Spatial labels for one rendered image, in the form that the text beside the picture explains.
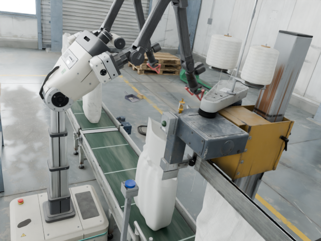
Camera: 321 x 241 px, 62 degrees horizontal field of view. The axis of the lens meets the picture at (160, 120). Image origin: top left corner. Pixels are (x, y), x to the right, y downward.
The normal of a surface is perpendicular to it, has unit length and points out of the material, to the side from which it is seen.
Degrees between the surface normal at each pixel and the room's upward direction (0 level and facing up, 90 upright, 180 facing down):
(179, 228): 0
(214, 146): 90
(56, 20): 90
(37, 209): 0
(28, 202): 0
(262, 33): 90
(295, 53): 90
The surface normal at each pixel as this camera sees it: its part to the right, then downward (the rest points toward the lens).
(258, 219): -0.88, 0.07
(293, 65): 0.46, 0.43
